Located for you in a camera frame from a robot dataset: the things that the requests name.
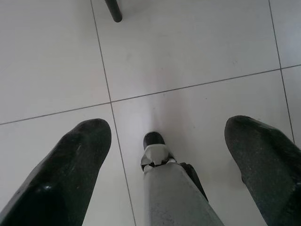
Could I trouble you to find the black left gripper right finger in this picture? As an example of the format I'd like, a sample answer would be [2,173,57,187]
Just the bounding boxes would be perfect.
[224,114,301,226]

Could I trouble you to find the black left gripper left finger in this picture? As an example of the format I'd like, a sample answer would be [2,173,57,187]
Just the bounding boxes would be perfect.
[0,118,112,226]

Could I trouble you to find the black metal table leg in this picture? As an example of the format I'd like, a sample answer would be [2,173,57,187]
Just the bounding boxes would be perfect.
[104,0,123,23]

